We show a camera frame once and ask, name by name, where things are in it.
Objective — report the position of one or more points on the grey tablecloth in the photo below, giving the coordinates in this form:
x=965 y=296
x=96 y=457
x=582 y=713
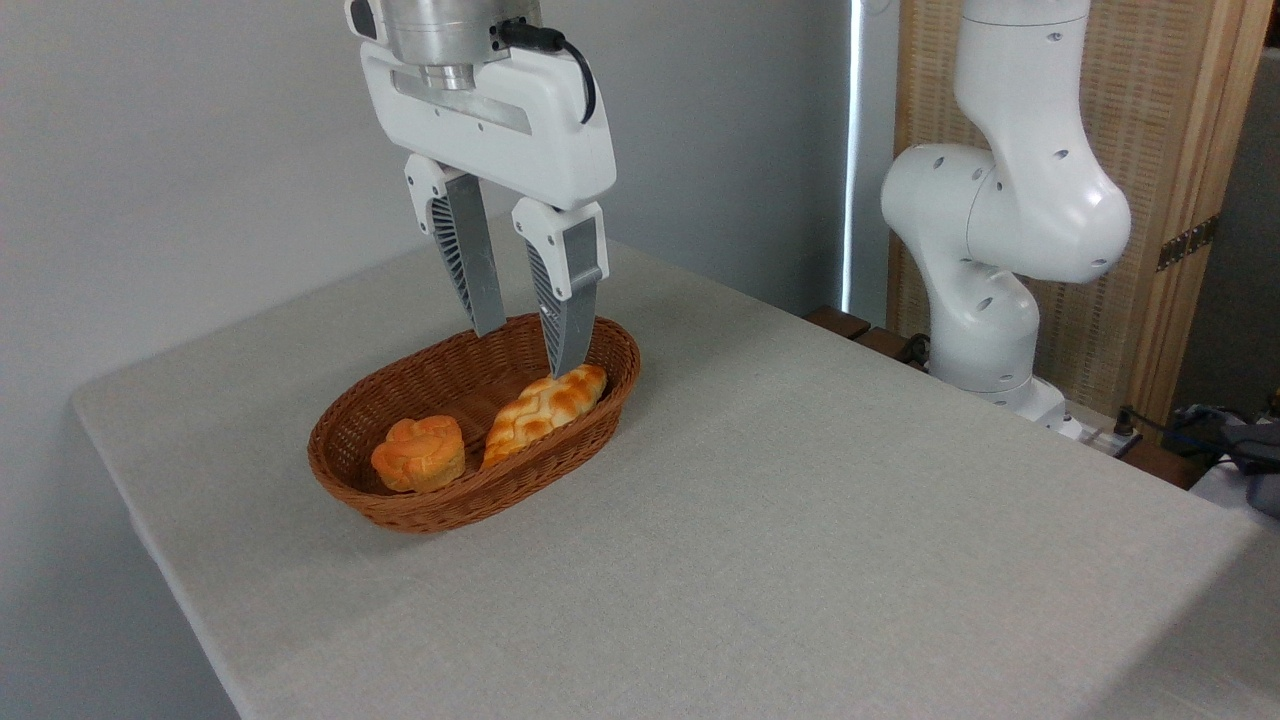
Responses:
x=850 y=550

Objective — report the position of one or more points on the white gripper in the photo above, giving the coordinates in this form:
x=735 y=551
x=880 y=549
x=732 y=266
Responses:
x=540 y=150

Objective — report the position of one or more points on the metal screen hinge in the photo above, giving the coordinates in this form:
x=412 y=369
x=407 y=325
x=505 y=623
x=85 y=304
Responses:
x=1187 y=243

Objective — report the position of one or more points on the orange flower-shaped bun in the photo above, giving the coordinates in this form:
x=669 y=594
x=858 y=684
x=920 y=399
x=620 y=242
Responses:
x=420 y=455

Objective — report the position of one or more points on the dark wooden base board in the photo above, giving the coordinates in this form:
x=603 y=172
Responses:
x=840 y=322

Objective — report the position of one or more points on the braided golden bread loaf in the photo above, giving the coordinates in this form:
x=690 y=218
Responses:
x=540 y=410

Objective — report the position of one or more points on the brown wicker oval basket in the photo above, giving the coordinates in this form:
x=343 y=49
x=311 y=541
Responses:
x=430 y=510

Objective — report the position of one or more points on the bright vertical window strip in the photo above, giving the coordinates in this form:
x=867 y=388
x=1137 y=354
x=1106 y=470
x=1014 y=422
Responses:
x=852 y=150

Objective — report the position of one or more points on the dark grey bag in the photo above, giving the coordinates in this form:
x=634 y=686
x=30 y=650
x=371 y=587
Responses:
x=1250 y=450

